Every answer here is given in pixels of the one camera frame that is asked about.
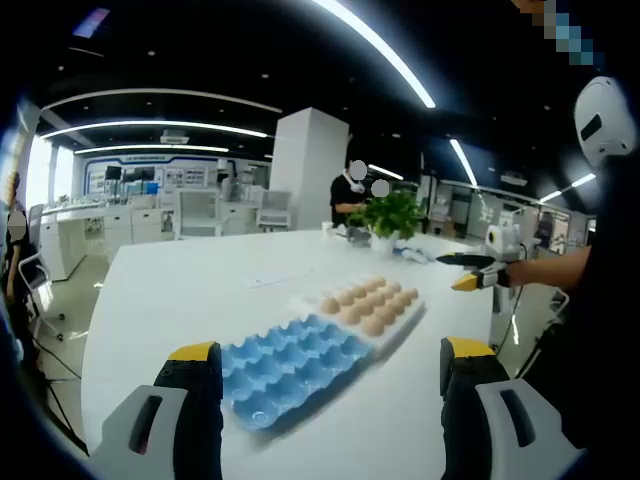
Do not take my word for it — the white square pillar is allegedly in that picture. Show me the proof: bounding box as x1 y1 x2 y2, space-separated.
269 106 350 232

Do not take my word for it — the white office chair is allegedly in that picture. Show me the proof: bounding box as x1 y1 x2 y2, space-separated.
18 249 69 344

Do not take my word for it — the white cabinet row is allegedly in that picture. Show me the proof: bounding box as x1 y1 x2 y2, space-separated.
38 202 176 281

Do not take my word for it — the blue framed display wall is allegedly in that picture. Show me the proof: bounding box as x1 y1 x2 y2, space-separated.
82 153 221 197

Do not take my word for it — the short ceiling light strip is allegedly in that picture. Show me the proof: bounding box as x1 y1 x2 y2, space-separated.
448 138 480 188

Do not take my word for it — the white egg tray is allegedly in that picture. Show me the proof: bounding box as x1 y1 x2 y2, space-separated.
292 273 427 359

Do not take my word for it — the potted green plant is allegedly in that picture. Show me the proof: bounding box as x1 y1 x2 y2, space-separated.
346 188 430 257

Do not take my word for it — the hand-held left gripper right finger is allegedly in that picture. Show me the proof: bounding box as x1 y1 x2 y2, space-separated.
439 337 587 480

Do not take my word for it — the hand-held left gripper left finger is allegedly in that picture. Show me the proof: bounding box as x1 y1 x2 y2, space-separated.
88 341 224 480

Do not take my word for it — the white chest-worn device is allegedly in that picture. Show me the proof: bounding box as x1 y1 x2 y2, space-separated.
573 75 637 169

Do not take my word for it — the white table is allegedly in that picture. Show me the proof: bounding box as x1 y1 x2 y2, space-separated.
79 227 501 480

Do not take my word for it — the cluster of brown eggs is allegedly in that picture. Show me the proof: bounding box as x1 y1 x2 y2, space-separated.
319 276 420 337

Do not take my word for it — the white mesh chair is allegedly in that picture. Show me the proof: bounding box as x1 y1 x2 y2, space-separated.
256 189 295 230
173 188 225 240

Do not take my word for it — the ceiling-mounted screen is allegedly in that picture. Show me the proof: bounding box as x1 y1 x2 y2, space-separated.
72 7 111 40

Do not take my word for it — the small dark object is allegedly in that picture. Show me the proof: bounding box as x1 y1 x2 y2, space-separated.
343 225 374 247

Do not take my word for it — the person's right hand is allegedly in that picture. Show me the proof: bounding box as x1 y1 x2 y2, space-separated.
502 258 532 290

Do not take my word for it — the operator in black clothing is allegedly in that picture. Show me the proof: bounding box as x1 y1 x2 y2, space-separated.
519 149 640 451

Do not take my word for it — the blue egg tray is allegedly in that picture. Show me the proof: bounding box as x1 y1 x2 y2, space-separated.
218 313 377 432

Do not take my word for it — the blue white object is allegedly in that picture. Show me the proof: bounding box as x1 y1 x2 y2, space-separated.
393 246 431 266

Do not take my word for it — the long ceiling light strip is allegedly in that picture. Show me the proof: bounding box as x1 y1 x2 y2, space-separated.
313 0 437 110

